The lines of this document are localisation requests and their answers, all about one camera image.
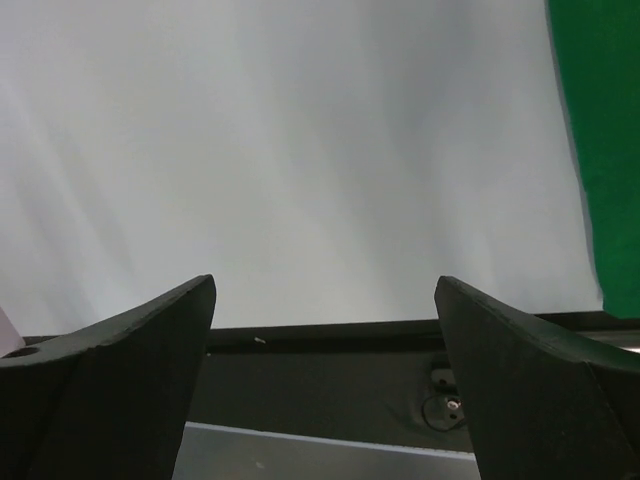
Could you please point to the green folded t shirt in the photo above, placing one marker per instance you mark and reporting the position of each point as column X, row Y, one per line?
column 596, row 44

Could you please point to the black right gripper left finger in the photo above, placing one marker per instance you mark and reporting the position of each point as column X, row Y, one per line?
column 109, row 401

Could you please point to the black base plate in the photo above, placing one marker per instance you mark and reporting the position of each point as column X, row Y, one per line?
column 389, row 383

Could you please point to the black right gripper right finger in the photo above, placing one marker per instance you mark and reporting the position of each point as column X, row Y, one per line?
column 541, row 402

